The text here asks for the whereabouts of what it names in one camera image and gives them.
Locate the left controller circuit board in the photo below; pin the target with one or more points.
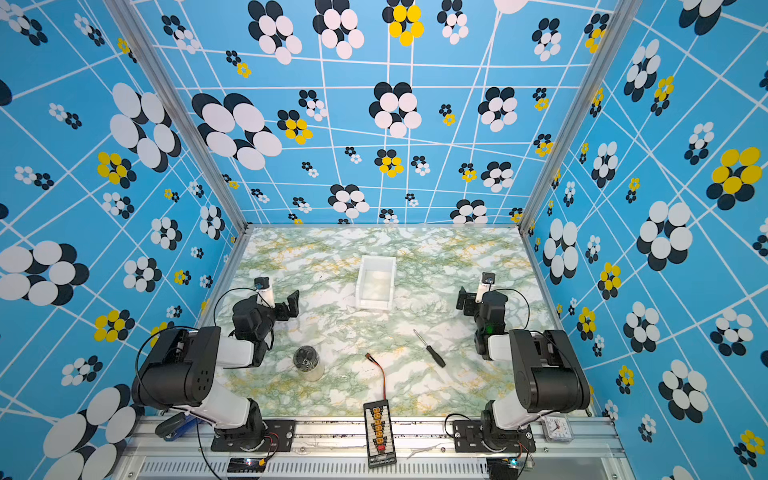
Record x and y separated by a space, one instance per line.
246 466

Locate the small white alarm clock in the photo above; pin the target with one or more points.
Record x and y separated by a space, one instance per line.
556 428

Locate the clear jar black lid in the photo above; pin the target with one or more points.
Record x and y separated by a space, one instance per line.
306 360

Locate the red black wire lead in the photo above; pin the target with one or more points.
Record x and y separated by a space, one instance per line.
371 359

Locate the blue black clamp handle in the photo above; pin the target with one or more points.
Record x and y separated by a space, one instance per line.
176 426

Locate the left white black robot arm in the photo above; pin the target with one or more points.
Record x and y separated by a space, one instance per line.
178 375

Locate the black battery checker device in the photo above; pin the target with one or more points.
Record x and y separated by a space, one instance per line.
380 446

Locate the white plastic bin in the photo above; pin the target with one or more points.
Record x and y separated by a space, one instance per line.
375 285

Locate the controller circuit board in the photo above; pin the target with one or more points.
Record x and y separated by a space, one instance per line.
246 466
503 468

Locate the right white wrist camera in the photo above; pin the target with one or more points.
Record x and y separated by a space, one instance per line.
485 285

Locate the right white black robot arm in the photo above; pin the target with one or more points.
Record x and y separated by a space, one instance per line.
548 379

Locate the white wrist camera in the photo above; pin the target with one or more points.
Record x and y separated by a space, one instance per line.
264 291
485 285

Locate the right controller circuit board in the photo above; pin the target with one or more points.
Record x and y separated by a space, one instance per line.
503 468

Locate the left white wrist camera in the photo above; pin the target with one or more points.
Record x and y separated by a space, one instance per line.
264 291

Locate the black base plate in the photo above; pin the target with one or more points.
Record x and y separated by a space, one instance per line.
472 436
272 435

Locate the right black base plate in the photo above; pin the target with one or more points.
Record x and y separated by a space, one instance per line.
472 436

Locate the black handle screwdriver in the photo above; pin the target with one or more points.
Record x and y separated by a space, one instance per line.
433 353

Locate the aluminium frame rail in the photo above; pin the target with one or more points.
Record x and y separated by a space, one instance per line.
419 448

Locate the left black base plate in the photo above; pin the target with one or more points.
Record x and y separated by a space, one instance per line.
272 435

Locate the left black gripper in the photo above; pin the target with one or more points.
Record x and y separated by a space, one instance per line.
285 307

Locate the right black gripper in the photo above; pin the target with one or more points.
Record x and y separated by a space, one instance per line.
469 302

